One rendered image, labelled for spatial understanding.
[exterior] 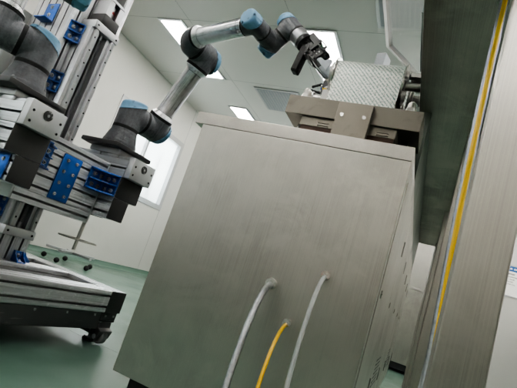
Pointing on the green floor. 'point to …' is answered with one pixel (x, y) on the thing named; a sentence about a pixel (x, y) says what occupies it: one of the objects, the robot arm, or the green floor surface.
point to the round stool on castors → (73, 248)
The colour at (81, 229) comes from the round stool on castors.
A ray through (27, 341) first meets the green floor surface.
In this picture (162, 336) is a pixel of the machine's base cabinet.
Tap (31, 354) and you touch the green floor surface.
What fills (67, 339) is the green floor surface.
